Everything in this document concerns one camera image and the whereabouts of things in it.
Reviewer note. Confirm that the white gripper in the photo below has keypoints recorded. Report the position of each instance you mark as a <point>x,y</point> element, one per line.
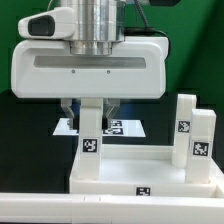
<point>47,69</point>

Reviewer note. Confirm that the white desk top tray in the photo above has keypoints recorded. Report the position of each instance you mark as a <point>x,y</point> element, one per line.
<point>144,170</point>

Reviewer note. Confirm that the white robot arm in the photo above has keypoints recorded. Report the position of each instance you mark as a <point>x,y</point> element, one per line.
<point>82,53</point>

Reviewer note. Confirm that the paper sheet with markers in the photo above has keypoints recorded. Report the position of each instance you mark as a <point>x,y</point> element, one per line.
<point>119,128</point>

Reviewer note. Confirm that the white front fence bar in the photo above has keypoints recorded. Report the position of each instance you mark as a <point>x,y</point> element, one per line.
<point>88,209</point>

